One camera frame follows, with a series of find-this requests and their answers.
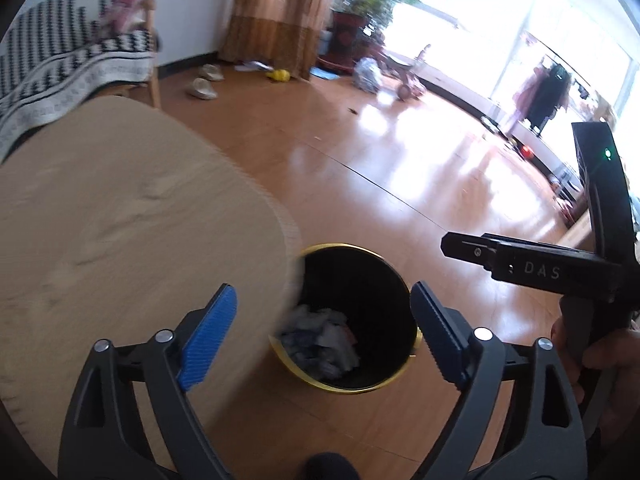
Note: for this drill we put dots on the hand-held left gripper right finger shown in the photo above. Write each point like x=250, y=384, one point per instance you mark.
x=440, y=332

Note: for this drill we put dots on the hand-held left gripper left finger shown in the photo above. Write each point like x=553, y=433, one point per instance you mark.
x=210, y=337

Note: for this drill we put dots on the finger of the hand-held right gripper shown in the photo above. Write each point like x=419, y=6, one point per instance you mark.
x=465, y=249

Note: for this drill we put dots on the black trash can gold rim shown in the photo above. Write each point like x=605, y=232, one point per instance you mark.
x=370, y=285

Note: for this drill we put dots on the white paper bag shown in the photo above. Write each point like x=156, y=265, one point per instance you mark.
x=335, y=350

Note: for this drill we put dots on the person's right hand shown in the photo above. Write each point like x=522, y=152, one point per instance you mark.
x=620, y=370

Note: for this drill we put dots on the hanging clothes on rack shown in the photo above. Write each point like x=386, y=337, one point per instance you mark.
x=542, y=95

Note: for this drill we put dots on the pink tricycle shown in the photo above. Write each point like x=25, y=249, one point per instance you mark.
x=405, y=80

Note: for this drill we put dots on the filled plastic bag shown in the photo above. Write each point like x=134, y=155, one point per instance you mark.
x=367, y=75

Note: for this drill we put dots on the blue floor mat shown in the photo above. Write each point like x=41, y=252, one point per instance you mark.
x=325, y=73

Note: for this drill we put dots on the red plant pot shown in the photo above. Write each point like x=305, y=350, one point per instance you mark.
x=350, y=35

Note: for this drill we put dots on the yellow toy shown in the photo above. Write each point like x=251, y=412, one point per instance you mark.
x=278, y=75

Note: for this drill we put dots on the brown curtain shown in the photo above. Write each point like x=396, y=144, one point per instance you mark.
x=280, y=10

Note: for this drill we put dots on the black white patterned blanket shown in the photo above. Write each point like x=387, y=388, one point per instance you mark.
x=50, y=75

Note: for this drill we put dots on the pink cartoon cushion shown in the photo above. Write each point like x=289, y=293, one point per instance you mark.
x=125, y=10

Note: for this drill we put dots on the wooden sofa frame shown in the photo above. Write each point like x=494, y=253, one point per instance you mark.
x=152, y=60

